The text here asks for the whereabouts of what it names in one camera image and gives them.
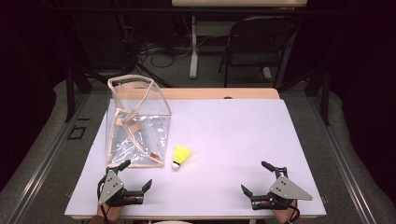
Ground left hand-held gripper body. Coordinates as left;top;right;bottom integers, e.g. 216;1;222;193
96;167;146;208

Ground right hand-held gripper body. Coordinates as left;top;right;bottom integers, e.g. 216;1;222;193
250;175;314;211

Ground transparent bag with beige trim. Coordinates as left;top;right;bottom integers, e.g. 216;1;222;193
106;74;173;169

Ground yellow shuttlecock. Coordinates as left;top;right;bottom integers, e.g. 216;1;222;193
171;144;193;171

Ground person's left hand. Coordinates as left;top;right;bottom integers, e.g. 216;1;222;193
96;203;126;223

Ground person's right hand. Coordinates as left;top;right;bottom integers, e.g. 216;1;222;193
270;201;301;224

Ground white table cover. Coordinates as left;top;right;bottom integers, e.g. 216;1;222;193
64;98;327;218

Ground black metal stand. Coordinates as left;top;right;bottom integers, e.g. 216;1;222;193
63;66;94;124
275;62;332;127

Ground wooden table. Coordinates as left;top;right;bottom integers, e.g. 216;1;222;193
64;87;327;221

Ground black folding chair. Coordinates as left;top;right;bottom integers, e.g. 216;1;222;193
218;15;301;90

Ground white background desk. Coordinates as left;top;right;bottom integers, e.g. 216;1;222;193
171;0;308;80

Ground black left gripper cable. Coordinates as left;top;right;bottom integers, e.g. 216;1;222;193
96;177;114;224

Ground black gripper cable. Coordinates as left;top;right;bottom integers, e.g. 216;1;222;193
274;197;302;224
96;177;114;224

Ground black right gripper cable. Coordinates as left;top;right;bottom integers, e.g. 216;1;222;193
274;197;302;224

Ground black floor socket frame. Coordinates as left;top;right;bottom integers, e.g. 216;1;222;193
67;124;88;141

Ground metal floor rail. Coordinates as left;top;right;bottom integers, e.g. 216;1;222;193
6;92;92;224
306;92;378;224

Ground bundle of floor cables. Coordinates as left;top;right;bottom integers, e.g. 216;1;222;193
136;18;210;70

